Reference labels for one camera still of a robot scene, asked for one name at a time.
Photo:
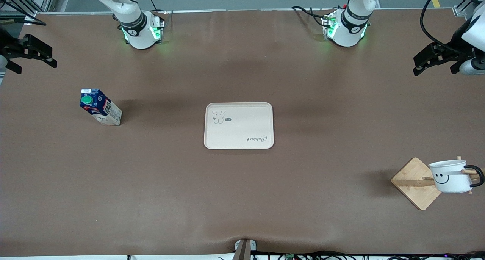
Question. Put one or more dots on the cream rectangular tray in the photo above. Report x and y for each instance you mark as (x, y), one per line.
(238, 131)

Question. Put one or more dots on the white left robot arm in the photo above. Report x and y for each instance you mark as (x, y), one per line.
(350, 21)

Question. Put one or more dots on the small green circuit board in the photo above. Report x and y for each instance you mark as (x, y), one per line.
(290, 256)

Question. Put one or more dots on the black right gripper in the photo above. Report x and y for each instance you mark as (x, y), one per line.
(8, 47)

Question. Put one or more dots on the aluminium frame profile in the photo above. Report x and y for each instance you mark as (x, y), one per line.
(468, 4)
(26, 0)

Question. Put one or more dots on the brown table cover mat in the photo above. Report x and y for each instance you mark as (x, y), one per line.
(242, 199)

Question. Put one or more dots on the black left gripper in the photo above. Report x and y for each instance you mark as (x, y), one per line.
(451, 51)

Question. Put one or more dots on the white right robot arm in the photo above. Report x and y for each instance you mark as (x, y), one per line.
(130, 17)

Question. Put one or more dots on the wooden mug tree stand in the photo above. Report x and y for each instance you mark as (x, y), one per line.
(413, 180)

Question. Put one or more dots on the blue milk carton green cap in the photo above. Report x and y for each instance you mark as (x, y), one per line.
(99, 107)

